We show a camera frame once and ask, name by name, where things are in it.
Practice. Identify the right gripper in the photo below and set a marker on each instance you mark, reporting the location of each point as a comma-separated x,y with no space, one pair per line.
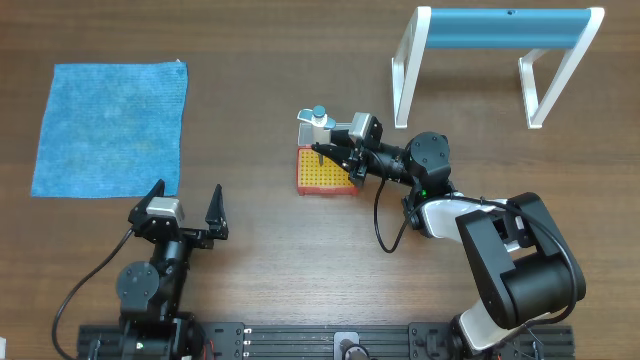
361,167

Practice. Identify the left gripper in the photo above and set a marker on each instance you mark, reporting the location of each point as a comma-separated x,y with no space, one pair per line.
165,231

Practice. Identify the white pipette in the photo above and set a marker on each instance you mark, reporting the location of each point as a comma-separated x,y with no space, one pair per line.
320,132

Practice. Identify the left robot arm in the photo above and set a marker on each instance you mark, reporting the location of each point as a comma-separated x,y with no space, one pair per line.
150,285

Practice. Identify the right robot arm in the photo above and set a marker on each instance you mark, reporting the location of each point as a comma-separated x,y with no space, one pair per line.
525,280

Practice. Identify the red and yellow tip box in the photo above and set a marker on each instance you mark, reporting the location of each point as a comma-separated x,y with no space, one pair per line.
320,176

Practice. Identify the blue cloth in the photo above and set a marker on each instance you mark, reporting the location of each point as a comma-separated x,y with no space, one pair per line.
110,130

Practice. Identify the white and blue stand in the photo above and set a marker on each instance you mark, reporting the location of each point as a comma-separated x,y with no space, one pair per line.
500,27

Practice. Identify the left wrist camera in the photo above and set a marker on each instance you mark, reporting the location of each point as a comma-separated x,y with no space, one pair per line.
165,207

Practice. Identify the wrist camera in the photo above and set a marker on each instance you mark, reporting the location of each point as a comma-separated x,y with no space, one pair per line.
360,127
165,207

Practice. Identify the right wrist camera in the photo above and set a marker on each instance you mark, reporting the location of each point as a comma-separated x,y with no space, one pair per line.
360,127

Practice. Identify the mounting rail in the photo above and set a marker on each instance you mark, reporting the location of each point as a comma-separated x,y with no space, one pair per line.
300,342

